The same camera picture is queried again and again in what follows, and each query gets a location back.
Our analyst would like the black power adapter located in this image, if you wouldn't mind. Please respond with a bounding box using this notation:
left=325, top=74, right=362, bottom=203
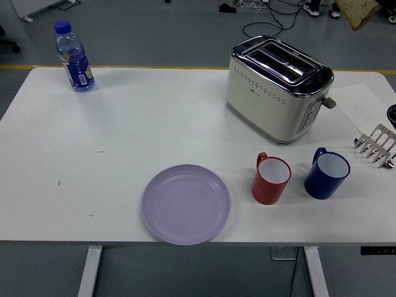
left=218, top=1, right=238, bottom=14

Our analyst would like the metal toast rack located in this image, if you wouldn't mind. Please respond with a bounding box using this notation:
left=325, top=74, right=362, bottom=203
left=353, top=123, right=396, bottom=170

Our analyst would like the purple plate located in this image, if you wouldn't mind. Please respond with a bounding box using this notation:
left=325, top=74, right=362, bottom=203
left=141, top=164, right=232, bottom=246

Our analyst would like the slice of toast bread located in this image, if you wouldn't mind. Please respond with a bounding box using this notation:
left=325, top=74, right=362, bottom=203
left=338, top=0, right=383, bottom=32

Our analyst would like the blue labelled water bottle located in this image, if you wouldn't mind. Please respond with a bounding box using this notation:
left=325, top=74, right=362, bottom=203
left=53, top=20, right=96, bottom=94

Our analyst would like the cream and chrome toaster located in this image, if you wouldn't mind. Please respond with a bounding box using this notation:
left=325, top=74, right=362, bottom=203
left=225, top=35, right=335, bottom=146

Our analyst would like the grey toaster lever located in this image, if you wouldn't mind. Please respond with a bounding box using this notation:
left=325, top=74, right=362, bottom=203
left=320, top=95, right=337, bottom=110

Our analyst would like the white furniture base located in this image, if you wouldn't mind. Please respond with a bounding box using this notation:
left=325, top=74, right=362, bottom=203
left=11, top=0, right=80, bottom=23

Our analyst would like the black under-table cable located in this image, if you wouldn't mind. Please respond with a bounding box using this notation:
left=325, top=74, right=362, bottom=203
left=288, top=247, right=299, bottom=297

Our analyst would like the white paper sheet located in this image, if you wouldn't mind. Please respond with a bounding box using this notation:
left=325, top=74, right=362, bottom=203
left=329, top=82, right=396, bottom=134

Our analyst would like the red mug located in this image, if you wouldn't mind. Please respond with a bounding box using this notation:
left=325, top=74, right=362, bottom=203
left=251, top=152, right=292, bottom=205

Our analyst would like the person's shoe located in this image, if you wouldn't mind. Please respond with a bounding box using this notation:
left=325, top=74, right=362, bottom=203
left=302, top=0, right=321, bottom=18
left=329, top=0, right=343, bottom=19

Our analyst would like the black floor cable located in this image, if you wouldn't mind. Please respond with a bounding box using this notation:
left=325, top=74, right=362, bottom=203
left=242, top=0, right=310, bottom=39

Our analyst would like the white floor cable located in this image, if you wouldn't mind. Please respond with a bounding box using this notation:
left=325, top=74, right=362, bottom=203
left=233, top=0, right=270, bottom=10

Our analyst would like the grey under-table box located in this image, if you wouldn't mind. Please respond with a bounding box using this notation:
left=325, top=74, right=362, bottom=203
left=269, top=246, right=299, bottom=261

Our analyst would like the black table control panel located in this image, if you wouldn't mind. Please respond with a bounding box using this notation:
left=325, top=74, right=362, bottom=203
left=360, top=246, right=396, bottom=256

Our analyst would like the white table leg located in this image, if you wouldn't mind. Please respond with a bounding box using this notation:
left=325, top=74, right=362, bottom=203
left=303, top=246, right=330, bottom=297
left=77, top=246, right=103, bottom=297

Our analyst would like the black office chair base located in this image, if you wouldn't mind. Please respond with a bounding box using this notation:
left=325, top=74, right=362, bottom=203
left=0, top=24, right=21, bottom=54

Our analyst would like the blue mug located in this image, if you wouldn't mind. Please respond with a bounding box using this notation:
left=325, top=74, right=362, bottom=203
left=304, top=147, right=351, bottom=200

